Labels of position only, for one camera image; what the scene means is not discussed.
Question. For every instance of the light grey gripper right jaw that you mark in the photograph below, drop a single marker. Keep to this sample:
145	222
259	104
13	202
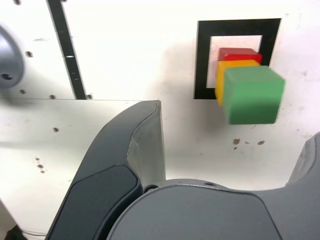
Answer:
205	215

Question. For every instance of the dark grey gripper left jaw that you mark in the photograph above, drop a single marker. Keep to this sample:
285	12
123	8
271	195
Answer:
107	160

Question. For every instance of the green cube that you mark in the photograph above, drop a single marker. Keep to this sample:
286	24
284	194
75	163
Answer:
252	97

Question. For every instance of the yellow cube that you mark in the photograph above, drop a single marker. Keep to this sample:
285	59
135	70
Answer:
220	82

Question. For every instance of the red cube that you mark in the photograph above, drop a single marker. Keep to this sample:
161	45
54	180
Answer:
235	53

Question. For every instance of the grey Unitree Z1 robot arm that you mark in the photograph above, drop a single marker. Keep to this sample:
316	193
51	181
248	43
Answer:
10	62

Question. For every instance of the black tape square outline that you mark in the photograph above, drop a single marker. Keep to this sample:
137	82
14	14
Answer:
202	62

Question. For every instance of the black tape strip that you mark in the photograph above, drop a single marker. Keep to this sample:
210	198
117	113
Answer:
67	50

